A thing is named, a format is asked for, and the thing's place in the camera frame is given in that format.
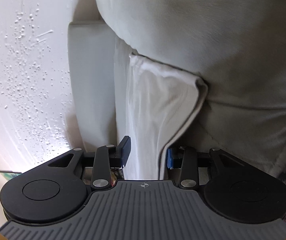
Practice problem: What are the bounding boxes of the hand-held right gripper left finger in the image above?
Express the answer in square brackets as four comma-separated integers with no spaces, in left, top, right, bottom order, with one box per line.
[47,135,133,191]

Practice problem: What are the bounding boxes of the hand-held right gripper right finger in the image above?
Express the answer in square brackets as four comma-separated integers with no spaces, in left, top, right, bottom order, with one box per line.
[167,145,236,190]

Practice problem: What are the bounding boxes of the white garment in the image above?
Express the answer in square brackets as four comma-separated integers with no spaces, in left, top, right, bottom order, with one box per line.
[122,52,209,180]

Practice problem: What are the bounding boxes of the grey sofa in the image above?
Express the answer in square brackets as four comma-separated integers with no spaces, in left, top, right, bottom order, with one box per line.
[68,0,286,180]

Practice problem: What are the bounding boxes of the grey sofa backrest cushion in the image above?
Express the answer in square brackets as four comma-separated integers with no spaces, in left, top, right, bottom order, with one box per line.
[68,21,131,150]

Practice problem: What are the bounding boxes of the grey sofa armrest cushion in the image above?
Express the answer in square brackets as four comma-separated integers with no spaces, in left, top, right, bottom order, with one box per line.
[92,0,286,180]

